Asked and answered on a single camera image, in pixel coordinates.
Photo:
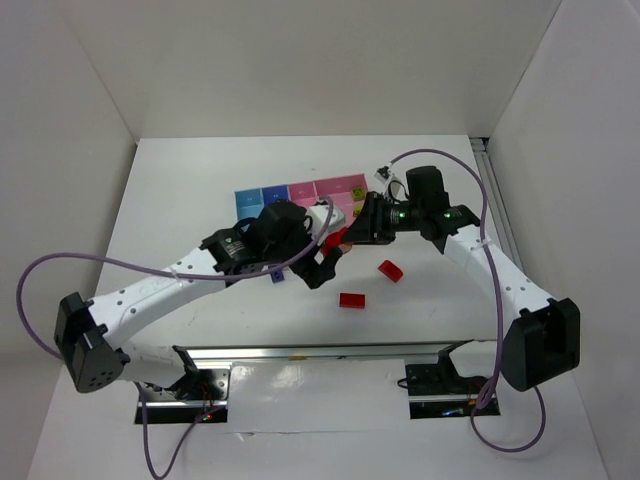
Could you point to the large pink bin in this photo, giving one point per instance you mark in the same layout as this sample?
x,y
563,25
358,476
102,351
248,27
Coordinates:
x,y
339,190

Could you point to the small pink bin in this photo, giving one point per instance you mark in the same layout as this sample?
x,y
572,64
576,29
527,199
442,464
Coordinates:
x,y
303,194

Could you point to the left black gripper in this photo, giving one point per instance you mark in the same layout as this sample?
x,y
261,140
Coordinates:
x,y
310,265

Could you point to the red rectangular lego brick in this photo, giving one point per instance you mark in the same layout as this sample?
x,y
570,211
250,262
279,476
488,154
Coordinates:
x,y
352,300

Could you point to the aluminium rail front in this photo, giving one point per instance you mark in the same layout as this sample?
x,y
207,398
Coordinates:
x,y
201,355

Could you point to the red round lego piece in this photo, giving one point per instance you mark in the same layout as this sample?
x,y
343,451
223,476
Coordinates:
x,y
335,241

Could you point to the dark blue bin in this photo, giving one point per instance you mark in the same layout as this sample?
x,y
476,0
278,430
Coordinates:
x,y
275,193

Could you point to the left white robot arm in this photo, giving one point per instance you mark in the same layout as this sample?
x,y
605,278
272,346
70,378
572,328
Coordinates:
x,y
94,336

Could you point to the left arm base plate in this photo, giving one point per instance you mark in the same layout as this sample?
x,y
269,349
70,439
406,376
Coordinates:
x,y
208,398

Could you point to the aluminium rail right side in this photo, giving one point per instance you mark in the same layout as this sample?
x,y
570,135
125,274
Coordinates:
x,y
496,205

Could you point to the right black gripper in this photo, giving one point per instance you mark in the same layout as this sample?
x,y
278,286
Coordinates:
x,y
377,219

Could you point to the red curved lego brick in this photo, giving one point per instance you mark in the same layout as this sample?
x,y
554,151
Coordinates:
x,y
391,271

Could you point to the light blue bin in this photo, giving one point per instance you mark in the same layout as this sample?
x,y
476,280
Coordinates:
x,y
249,203

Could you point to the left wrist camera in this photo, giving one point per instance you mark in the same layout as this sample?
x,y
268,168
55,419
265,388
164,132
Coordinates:
x,y
323,220

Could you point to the blue lego brick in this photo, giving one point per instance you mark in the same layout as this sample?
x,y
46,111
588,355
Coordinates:
x,y
277,276

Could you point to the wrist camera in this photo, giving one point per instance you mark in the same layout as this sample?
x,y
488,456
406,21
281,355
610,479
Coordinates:
x,y
323,220
384,174

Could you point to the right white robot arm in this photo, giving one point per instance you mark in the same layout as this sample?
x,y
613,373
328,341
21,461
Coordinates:
x,y
542,337

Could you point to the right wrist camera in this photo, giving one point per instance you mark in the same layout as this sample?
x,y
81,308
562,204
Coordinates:
x,y
384,174

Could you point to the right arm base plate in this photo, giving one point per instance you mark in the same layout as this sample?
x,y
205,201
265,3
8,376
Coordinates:
x,y
438,391

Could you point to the aluminium rail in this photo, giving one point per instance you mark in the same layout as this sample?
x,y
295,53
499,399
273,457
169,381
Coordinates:
x,y
496,205
201,355

